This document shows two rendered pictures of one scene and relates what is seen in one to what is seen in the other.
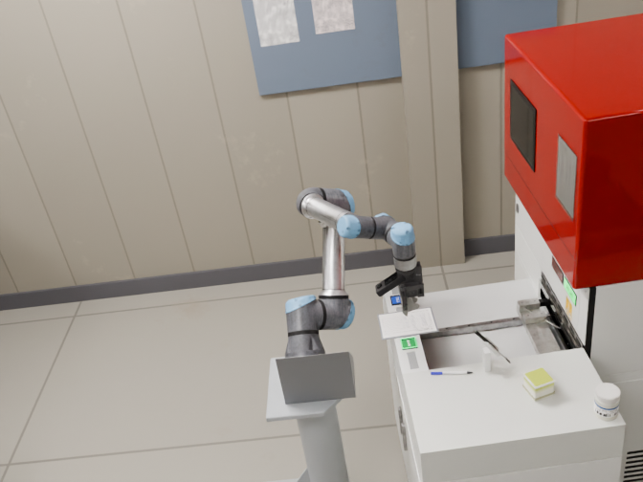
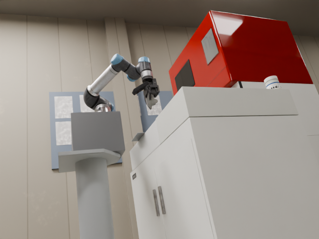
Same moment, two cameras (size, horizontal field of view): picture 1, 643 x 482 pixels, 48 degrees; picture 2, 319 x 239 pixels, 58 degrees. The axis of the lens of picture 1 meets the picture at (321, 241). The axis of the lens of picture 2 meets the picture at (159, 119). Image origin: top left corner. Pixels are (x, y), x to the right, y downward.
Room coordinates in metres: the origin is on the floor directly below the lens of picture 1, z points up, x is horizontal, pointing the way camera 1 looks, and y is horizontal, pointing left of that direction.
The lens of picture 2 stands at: (0.51, 0.41, 0.39)
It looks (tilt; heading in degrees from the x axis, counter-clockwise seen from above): 22 degrees up; 334
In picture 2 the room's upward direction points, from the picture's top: 11 degrees counter-clockwise
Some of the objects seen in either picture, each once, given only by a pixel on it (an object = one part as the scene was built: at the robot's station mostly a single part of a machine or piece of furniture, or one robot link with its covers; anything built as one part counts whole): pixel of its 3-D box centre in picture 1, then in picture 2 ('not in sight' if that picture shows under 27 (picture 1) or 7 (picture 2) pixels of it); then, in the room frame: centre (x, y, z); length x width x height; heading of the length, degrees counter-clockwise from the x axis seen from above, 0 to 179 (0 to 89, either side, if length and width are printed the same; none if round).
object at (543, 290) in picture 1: (558, 321); not in sight; (2.02, -0.83, 0.89); 0.44 x 0.02 x 0.10; 178
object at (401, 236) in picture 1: (402, 240); (144, 66); (1.96, -0.26, 1.41); 0.09 x 0.08 x 0.11; 21
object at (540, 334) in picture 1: (541, 336); not in sight; (1.99, -0.75, 0.87); 0.36 x 0.08 x 0.03; 178
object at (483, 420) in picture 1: (506, 413); (224, 116); (1.62, -0.51, 0.89); 0.62 x 0.35 x 0.14; 88
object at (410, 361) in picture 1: (404, 336); (149, 148); (2.08, -0.25, 0.89); 0.55 x 0.09 x 0.14; 178
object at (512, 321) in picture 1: (479, 326); not in sight; (2.13, -0.56, 0.84); 0.50 x 0.02 x 0.03; 88
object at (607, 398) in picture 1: (607, 402); (273, 86); (1.50, -0.78, 1.01); 0.07 x 0.07 x 0.10
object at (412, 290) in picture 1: (409, 279); (150, 87); (1.96, -0.27, 1.25); 0.09 x 0.08 x 0.12; 88
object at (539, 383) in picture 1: (539, 384); not in sight; (1.63, -0.61, 1.00); 0.07 x 0.07 x 0.07; 13
